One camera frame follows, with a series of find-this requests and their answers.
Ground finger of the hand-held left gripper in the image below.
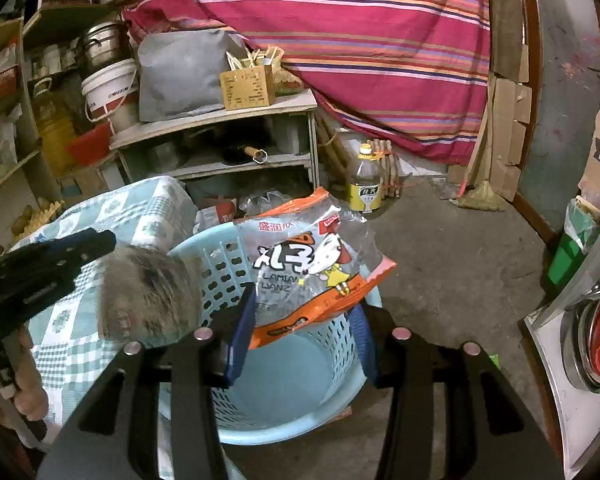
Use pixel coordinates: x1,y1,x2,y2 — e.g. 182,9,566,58
0,229,117,291
0,272,79,337

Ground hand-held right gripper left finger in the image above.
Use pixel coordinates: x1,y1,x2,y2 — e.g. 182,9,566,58
37,285,257,480

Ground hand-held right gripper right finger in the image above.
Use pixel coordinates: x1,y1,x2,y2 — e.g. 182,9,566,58
352,305,566,480

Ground light blue plastic basket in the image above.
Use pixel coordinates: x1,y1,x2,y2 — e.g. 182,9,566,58
157,222,383,446

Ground orange clear noodle packet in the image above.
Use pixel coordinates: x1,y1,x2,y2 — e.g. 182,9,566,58
232,186,398,351

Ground grey furry object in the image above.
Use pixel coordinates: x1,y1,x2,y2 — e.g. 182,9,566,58
96,244,206,348

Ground person's left hand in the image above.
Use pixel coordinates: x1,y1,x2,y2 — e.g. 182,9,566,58
0,327,49,429

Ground yellow egg tray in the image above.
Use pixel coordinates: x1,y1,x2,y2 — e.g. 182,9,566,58
12,200,66,241

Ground wooden shelf rack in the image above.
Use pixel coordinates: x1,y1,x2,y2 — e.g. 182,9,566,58
0,2,122,261

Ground cardboard box with blue print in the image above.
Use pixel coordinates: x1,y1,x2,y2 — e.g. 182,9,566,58
57,165,112,198

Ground green checked tablecloth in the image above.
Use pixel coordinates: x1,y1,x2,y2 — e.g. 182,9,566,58
7,175,246,480

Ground yellow oil jug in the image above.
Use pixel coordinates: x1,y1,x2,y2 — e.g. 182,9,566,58
30,78,78,176

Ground red plastic basin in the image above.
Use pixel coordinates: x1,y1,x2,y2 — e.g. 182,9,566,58
66,122,113,166

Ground red carton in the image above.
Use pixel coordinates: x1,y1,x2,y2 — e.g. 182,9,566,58
200,197,238,226

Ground clear plastic bag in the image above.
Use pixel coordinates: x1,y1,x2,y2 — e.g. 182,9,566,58
240,189,293,218

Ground row of small jars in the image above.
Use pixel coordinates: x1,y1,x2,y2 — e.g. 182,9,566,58
30,42,81,78

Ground oil bottle with yellow label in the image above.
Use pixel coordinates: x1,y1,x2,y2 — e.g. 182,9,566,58
349,143,385,216

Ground white plastic bucket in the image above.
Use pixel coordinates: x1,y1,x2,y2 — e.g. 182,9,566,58
81,58,141,133

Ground tied bundle of sticks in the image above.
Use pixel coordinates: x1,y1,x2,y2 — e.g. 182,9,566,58
367,137,406,198

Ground metal cooking pot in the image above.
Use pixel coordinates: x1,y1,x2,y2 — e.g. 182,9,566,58
82,21,131,68

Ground bamboo poles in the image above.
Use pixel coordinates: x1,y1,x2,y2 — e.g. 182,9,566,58
315,110,353,191

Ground steel gas stove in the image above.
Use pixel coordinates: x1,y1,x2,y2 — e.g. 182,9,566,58
517,210,600,466

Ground white low shelf unit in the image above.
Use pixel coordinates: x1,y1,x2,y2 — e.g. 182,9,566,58
109,89,321,192

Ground grey fabric bag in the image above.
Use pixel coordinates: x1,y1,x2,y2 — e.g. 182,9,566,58
137,29,246,123

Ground green bin with bag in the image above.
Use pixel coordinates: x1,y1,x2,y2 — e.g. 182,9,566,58
547,197,600,286

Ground wooden utensil box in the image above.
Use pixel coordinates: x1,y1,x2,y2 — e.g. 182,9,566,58
220,64,276,111

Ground flattened cardboard pieces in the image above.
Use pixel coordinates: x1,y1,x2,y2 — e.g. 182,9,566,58
462,75,533,203

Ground bundle of chopsticks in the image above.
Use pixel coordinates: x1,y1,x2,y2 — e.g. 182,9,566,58
225,45,286,73

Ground red striped cloth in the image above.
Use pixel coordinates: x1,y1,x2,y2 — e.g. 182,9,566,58
111,0,491,166

